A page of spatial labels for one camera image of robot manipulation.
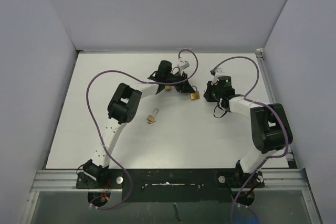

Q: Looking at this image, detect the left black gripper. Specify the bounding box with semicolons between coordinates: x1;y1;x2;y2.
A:
164;71;194;93

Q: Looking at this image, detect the wide brass padlock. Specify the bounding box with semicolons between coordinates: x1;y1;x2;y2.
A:
190;86;200;101

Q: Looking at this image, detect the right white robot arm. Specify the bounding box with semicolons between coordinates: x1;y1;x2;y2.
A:
204;73;293;187

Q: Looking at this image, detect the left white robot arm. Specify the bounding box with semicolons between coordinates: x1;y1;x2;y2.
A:
83;59;194;188

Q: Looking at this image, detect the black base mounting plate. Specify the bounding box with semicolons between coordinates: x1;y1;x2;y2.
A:
76;168;265;202

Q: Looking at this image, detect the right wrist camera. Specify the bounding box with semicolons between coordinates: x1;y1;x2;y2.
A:
210;68;226;84

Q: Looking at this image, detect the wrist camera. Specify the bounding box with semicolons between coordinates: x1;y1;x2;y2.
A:
177;59;190;71
210;68;226;84

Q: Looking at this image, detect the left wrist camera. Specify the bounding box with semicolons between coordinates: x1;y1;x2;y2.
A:
177;59;190;71

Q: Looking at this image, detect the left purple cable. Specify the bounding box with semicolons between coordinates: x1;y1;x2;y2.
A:
86;48;200;211

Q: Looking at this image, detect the aluminium frame rail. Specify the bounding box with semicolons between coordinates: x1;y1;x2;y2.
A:
256;47;307;172

